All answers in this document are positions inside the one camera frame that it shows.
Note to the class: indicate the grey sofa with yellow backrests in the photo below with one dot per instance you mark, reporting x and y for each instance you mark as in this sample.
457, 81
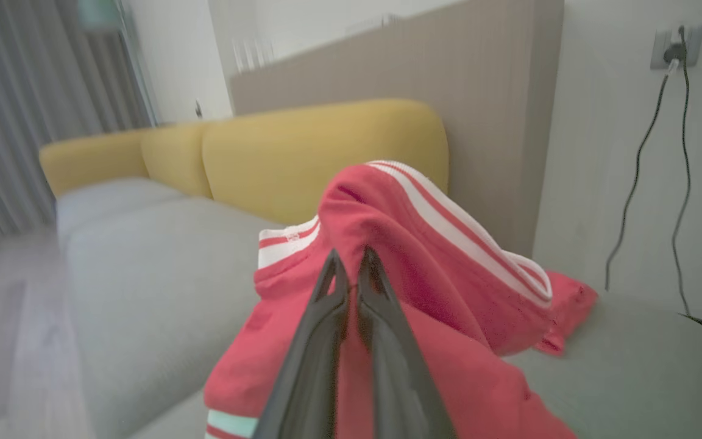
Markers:
162, 274

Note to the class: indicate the grey wall power outlet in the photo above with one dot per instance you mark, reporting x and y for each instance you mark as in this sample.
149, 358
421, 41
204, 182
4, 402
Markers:
695, 42

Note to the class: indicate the red basketball jersey white trim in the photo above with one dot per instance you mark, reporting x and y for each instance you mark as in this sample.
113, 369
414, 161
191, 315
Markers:
436, 274

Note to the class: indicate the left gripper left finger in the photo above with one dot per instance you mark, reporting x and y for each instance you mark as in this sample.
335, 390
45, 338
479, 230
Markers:
311, 366

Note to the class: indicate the black plug in outlet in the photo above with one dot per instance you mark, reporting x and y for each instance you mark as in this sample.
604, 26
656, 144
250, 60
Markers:
673, 55

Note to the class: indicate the grey pleated curtain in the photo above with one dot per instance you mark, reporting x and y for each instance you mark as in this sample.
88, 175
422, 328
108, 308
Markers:
22, 110

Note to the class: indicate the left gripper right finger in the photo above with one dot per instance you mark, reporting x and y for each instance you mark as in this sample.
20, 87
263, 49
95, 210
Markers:
397, 366

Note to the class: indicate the beige ribbed partition panel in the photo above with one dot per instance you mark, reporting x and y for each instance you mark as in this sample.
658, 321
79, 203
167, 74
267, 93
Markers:
418, 67

